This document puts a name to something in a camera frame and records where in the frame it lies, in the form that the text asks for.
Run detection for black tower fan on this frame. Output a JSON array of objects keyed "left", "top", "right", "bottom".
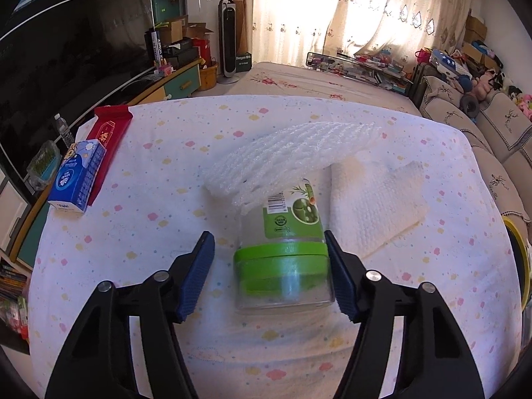
[{"left": 218, "top": 0, "right": 241, "bottom": 85}]

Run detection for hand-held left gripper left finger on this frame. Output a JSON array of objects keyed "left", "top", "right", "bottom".
[{"left": 45, "top": 230, "right": 216, "bottom": 399}]

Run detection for black television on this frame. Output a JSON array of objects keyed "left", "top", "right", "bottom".
[{"left": 0, "top": 0, "right": 156, "bottom": 167}]

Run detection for blue star-print bag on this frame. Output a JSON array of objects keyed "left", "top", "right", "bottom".
[{"left": 430, "top": 49, "right": 470, "bottom": 77}]

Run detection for beige embroidered sofa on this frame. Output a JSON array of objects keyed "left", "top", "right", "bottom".
[{"left": 416, "top": 64, "right": 532, "bottom": 233}]

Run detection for white drawer unit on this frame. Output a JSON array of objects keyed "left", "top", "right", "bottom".
[{"left": 0, "top": 170, "right": 28, "bottom": 254}]

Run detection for white standing air conditioner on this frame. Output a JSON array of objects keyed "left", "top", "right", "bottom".
[{"left": 185, "top": 0, "right": 235, "bottom": 67}]

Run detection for yellow basket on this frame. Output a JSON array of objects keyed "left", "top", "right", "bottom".
[{"left": 199, "top": 62, "right": 219, "bottom": 91}]

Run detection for bookshelf with books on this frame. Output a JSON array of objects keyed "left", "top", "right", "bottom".
[{"left": 0, "top": 258, "right": 30, "bottom": 337}]

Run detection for clear water bottle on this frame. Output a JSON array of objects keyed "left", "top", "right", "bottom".
[{"left": 54, "top": 113, "right": 75, "bottom": 148}]

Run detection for floral bed cover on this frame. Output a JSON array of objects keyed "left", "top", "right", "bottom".
[{"left": 226, "top": 62, "right": 422, "bottom": 113}]

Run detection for red packet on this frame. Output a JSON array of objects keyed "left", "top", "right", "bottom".
[{"left": 85, "top": 105, "right": 134, "bottom": 208}]

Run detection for white paper towel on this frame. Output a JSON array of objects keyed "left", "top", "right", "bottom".
[{"left": 330, "top": 160, "right": 429, "bottom": 258}]

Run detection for pile of plush toys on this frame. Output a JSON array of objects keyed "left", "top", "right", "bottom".
[{"left": 457, "top": 48, "right": 532, "bottom": 121}]

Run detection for shuttlecock tube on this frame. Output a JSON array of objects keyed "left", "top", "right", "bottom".
[{"left": 150, "top": 29, "right": 165, "bottom": 69}]

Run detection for yellow rimmed round stool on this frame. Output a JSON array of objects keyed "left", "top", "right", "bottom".
[{"left": 501, "top": 215, "right": 532, "bottom": 312}]

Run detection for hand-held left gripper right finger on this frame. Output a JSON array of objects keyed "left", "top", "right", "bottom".
[{"left": 323, "top": 229, "right": 485, "bottom": 399}]

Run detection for clear jar with green lid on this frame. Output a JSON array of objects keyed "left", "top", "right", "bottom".
[{"left": 233, "top": 178, "right": 336, "bottom": 316}]

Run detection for cardboard boxes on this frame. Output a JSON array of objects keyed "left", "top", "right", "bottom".
[{"left": 160, "top": 16, "right": 214, "bottom": 46}]

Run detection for dotted white tablecloth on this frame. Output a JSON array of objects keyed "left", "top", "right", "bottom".
[{"left": 26, "top": 95, "right": 522, "bottom": 399}]

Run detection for cream patterned curtain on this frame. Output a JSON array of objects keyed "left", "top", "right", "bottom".
[{"left": 243, "top": 0, "right": 476, "bottom": 69}]

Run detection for white foam net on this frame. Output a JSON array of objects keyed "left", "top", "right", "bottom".
[{"left": 203, "top": 121, "right": 385, "bottom": 217}]

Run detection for clear container with green contents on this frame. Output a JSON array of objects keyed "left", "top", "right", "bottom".
[{"left": 26, "top": 140, "right": 58, "bottom": 192}]

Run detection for black storage box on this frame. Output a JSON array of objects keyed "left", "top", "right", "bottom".
[{"left": 164, "top": 39, "right": 200, "bottom": 69}]

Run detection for blue tissue pack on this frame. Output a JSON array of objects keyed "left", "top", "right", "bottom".
[{"left": 47, "top": 139, "right": 109, "bottom": 214}]

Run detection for glass coffee table with clutter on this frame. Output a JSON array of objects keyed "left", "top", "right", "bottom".
[{"left": 306, "top": 51, "right": 412, "bottom": 96}]

